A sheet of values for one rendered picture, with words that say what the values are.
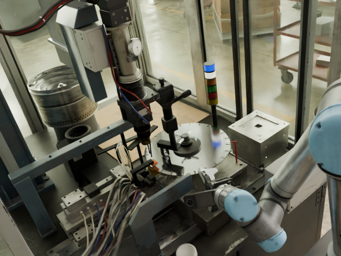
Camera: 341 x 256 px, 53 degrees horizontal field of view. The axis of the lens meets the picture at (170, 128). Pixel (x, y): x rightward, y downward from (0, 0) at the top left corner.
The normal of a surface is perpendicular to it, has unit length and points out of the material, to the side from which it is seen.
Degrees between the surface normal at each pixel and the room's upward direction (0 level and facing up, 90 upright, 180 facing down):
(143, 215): 90
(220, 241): 0
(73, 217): 90
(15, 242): 90
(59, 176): 0
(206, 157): 0
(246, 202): 57
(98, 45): 90
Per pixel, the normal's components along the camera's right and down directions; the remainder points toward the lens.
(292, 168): -0.79, 0.29
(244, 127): -0.15, -0.83
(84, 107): 0.78, 0.23
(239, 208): 0.14, -0.04
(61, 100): 0.22, 0.50
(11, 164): 0.59, 0.36
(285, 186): -0.54, 0.50
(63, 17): -0.75, -0.06
